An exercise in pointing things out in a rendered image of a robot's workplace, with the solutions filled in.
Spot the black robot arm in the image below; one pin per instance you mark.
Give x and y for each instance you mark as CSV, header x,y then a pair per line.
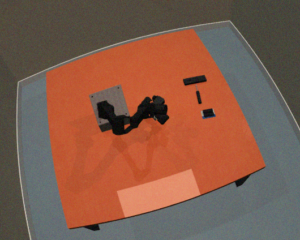
x,y
106,111

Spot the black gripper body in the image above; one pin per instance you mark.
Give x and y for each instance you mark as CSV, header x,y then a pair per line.
x,y
161,118

